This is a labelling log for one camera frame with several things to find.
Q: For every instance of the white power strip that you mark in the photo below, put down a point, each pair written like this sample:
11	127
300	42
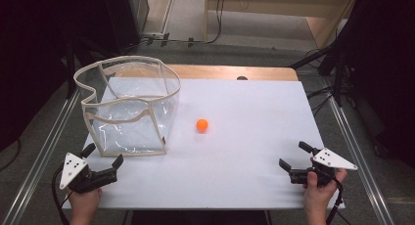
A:
153	34

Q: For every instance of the person's right hand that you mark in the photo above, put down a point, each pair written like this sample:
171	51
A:
318	195

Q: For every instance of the black curtain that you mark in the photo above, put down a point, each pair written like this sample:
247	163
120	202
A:
385	71
29	62

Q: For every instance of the wooden table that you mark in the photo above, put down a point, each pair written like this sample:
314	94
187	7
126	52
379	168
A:
261	73

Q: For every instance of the orange ball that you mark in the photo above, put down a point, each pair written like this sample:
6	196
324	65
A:
202	125

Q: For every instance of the metal floor rail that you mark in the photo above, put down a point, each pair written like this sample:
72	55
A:
39	156
359	159

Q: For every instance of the wooden shelf unit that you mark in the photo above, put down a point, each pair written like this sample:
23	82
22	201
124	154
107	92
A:
313	9

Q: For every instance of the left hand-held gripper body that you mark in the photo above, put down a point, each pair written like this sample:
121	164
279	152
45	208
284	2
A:
73	169

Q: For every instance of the black cabinet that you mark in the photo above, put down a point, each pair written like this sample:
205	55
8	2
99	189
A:
114	16

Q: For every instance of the black stand leg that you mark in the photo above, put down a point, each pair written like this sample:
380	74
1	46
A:
310	58

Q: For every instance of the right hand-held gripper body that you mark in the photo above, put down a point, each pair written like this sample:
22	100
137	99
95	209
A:
332	159

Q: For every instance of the person's left hand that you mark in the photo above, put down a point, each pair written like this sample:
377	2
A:
84	200

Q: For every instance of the white board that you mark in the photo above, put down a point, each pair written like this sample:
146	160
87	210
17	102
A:
248	159

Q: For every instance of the clear plastic bag beige trim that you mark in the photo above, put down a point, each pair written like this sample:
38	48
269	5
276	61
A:
130	133

